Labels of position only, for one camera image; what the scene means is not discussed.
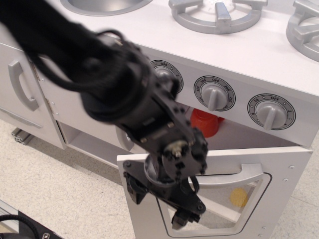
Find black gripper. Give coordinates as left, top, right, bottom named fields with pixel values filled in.
left=123, top=160, right=206, bottom=230

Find white oven door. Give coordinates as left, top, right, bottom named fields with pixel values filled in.
left=126, top=146, right=313, bottom=239

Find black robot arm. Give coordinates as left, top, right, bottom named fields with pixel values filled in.
left=0, top=0, right=208, bottom=230

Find yellow toy corn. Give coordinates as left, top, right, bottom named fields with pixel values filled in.
left=229, top=188, right=248, bottom=208

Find orange plastic cup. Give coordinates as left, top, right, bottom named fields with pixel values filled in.
left=190, top=109, right=224, bottom=138

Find grey middle control knob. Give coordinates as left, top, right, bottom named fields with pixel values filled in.
left=194, top=76, right=236, bottom=112

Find grey control knob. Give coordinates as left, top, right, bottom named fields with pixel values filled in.
left=194, top=76, right=236, bottom=112
left=151, top=60, right=183, bottom=93
left=247, top=93, right=296, bottom=130

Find white middle cabinet door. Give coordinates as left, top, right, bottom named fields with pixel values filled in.
left=26, top=51, right=135, bottom=152

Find white cabinet door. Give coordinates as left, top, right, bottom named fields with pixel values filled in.
left=0, top=44, right=66, bottom=149
left=26, top=51, right=135, bottom=152

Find grey left control knob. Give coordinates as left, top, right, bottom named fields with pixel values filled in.
left=151, top=60, right=183, bottom=93

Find grey right control knob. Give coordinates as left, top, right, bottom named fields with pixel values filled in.
left=247, top=93, right=296, bottom=130

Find white toy kitchen cabinet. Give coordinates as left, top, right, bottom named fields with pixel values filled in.
left=0, top=0, right=319, bottom=239

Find white left cabinet door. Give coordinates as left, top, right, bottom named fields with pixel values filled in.
left=0, top=44, right=66, bottom=149

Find silver centre stove burner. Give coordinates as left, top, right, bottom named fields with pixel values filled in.
left=168, top=0, right=268, bottom=34

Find silver stove burner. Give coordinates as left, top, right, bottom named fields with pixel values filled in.
left=286, top=0, right=319, bottom=61
left=168, top=0, right=268, bottom=34

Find silver sink basin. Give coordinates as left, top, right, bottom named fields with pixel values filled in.
left=60, top=0, right=152, bottom=16

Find silver right stove burner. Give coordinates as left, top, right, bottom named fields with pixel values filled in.
left=286, top=0, right=319, bottom=61

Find silver middle door handle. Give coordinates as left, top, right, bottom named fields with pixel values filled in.
left=115, top=126, right=134, bottom=151

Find silver oven door handle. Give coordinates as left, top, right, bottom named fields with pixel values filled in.
left=196, top=163, right=264, bottom=189

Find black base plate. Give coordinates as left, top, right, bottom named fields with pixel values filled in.
left=16, top=210, right=63, bottom=239

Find black braided cable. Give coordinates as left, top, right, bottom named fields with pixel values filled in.
left=0, top=213, right=43, bottom=239

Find aluminium extrusion rail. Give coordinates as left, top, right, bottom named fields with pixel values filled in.
left=11, top=128, right=33, bottom=145

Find silver left door handle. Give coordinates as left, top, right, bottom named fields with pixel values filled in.
left=8, top=60, right=39, bottom=112

